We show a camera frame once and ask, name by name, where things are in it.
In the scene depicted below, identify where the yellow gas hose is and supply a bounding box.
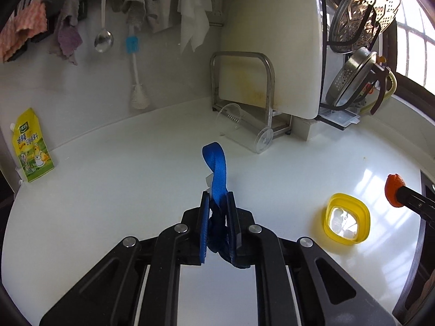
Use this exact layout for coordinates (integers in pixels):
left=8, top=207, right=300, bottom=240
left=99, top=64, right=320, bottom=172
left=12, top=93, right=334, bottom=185
left=360, top=70, right=398, bottom=112

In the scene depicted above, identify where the clear plastic cup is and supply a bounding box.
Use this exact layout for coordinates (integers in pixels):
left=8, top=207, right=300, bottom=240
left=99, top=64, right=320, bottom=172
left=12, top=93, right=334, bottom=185
left=215, top=103, right=274, bottom=154

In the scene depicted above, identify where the dark framed window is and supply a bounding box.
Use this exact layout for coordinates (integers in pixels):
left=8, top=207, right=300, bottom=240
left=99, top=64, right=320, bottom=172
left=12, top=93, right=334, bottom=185
left=384, top=0, right=435, bottom=136

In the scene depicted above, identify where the black wire pot rack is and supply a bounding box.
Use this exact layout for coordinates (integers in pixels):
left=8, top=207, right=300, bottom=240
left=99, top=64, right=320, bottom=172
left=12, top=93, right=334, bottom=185
left=318, top=0, right=384, bottom=119

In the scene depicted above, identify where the steel cutting board rack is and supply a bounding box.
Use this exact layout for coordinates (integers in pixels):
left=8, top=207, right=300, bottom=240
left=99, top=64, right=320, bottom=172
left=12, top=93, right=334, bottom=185
left=210, top=52, right=293, bottom=136

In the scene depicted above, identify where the yellow plastic lid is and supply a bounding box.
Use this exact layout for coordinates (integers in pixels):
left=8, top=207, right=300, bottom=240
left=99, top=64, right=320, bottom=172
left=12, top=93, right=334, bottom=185
left=322, top=193, right=371, bottom=245

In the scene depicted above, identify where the pink waffle cloth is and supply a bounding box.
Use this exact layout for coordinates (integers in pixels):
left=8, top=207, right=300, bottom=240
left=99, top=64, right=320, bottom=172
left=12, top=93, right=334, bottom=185
left=0, top=0, right=47, bottom=62

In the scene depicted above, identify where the grey knitted dishcloth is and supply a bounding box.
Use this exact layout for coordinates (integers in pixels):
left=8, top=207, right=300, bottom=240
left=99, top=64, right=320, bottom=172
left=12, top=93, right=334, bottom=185
left=122, top=0, right=160, bottom=35

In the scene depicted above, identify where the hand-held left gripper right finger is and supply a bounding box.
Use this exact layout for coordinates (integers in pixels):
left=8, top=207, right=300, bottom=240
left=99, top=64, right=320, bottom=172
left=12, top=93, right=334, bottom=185
left=225, top=191, right=396, bottom=326

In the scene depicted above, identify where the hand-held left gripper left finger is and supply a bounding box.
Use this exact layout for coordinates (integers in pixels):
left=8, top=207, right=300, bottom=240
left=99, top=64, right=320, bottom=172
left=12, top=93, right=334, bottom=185
left=39, top=191, right=211, bottom=326

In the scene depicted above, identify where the blue and white bottle brush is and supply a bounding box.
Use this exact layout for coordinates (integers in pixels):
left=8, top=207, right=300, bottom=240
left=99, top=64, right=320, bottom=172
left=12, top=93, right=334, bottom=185
left=126, top=36, right=151, bottom=110

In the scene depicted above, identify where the steel spoon with white handle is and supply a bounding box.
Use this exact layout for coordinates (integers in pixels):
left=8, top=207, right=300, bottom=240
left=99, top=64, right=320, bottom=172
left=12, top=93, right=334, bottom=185
left=94, top=0, right=114, bottom=53

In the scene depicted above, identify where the purple grey dishcloth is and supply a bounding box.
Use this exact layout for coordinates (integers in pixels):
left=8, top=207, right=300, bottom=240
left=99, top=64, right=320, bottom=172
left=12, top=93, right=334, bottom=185
left=48, top=0, right=83, bottom=66

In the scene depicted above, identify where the steel folding steamer basket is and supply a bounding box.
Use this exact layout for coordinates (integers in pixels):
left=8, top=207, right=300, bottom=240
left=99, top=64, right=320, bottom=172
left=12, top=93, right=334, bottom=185
left=328, top=0, right=403, bottom=53

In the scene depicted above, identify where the white cutting board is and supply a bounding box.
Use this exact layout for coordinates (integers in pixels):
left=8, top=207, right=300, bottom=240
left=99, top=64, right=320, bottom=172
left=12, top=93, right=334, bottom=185
left=217, top=0, right=323, bottom=119

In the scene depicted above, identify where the orange peel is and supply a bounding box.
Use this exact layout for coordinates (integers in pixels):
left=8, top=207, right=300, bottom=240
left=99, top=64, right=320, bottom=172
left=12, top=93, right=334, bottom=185
left=385, top=174, right=406, bottom=208

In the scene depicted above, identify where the yellow seasoning pouch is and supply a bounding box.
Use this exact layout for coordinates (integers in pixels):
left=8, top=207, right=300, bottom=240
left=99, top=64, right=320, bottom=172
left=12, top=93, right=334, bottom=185
left=8, top=108, right=55, bottom=183

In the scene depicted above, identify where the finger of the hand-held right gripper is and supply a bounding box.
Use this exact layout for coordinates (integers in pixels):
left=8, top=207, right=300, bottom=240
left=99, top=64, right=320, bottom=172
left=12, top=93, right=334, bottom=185
left=413, top=205, right=435, bottom=219
left=397, top=185, right=435, bottom=208

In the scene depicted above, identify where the steel pot with dark handle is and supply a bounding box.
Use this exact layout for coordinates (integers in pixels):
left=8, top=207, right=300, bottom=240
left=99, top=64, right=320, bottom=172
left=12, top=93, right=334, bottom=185
left=325, top=48, right=396, bottom=116

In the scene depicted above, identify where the white hanging cloth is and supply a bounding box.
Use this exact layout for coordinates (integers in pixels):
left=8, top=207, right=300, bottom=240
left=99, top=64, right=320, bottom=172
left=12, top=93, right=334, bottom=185
left=177, top=0, right=210, bottom=53

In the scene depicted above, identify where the clear plastic drip tray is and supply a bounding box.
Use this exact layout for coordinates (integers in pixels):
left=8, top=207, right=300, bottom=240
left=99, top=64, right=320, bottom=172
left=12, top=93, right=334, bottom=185
left=318, top=109, right=361, bottom=130

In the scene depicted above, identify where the blue fabric strap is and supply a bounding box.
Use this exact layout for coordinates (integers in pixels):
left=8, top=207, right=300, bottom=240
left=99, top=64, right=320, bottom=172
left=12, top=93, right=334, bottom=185
left=202, top=142, right=252, bottom=269

